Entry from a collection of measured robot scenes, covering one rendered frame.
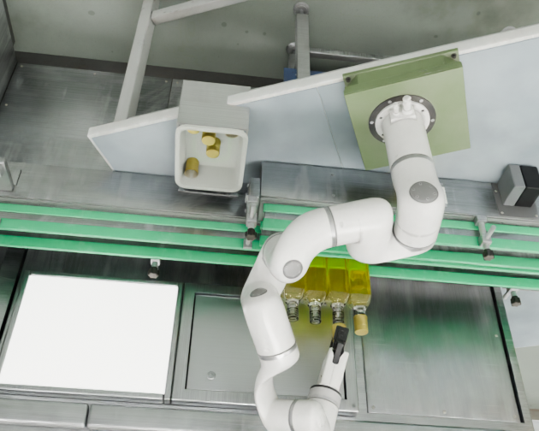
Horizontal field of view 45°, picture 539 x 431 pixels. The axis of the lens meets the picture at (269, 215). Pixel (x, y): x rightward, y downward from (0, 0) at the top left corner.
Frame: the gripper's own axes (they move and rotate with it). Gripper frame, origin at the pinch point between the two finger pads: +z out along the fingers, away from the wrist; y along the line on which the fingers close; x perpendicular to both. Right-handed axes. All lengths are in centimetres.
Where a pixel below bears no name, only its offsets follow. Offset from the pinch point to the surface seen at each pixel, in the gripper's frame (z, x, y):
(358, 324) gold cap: 4.9, -3.8, 1.0
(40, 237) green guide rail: 4, 83, -5
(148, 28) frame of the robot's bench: 74, 82, 16
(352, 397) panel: -8.0, -7.8, -12.2
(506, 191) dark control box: 47, -32, 19
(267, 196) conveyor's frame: 24.4, 27.9, 14.9
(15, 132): 45, 115, -16
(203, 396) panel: -20.2, 27.7, -12.5
